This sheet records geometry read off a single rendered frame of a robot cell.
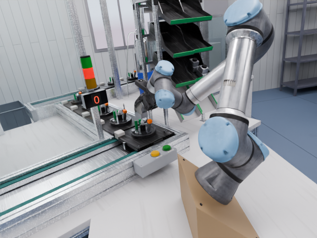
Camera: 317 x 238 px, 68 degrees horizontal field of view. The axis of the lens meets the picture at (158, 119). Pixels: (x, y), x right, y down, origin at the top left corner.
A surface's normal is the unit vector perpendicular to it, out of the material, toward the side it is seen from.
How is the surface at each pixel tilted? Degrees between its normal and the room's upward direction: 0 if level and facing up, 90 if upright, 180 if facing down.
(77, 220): 0
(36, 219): 90
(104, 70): 90
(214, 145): 58
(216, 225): 90
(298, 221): 0
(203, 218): 90
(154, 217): 0
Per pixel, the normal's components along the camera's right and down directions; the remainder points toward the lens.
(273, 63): 0.16, 0.35
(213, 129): -0.68, -0.21
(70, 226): -0.11, -0.92
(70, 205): 0.61, 0.23
